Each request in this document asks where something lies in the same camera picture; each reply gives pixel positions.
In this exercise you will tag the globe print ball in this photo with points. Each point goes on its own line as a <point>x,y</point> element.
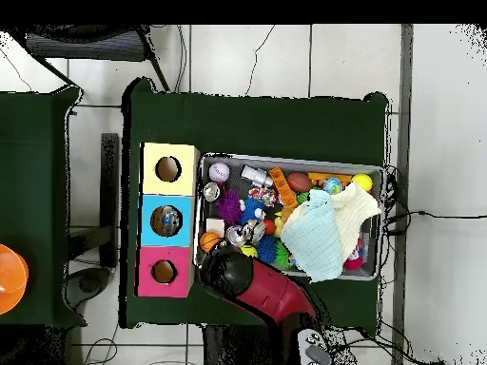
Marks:
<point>332,185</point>

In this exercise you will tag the orange plastic bowl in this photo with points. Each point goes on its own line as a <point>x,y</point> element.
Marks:
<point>11,277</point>

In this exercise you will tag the dark green side-table cloth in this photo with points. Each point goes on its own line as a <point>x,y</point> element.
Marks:
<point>34,190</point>

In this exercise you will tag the orange plastic building brick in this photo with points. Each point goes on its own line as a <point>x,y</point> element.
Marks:
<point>283,186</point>

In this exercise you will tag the dark green table cloth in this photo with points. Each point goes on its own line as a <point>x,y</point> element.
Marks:
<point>247,125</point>

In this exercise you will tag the plain yellow ball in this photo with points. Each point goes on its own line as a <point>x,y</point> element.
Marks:
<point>361,182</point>

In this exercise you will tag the wooden box with three holes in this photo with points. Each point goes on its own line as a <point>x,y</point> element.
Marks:
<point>152,186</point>

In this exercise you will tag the white toy baseball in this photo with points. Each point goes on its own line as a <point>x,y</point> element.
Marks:
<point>219,173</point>

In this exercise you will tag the black chair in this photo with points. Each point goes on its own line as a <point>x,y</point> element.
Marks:
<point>83,45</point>

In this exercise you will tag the brown toy football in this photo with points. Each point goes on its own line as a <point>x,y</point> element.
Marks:
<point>299,181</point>

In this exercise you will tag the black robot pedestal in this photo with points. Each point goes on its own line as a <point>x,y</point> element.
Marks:
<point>243,346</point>

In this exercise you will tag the mint waffle cloth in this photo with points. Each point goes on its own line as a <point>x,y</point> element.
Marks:
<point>315,235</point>

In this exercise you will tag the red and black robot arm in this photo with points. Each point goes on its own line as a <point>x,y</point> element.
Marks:
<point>266,289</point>

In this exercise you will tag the purple spiky rubber ball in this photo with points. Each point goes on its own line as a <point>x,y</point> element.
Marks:
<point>228,207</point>

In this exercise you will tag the blue spiky toy with eyes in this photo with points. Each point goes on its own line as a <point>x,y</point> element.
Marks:
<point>251,211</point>

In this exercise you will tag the black upright panel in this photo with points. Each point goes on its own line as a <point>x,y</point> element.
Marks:
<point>109,190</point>

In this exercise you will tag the shallow silver mesh bin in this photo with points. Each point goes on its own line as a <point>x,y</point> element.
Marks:
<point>228,161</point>

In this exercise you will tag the cream waffle cloth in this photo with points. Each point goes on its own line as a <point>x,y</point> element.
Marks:
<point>357,213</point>

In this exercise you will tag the orange toy basketball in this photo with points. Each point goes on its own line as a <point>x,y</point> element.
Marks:
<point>209,240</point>

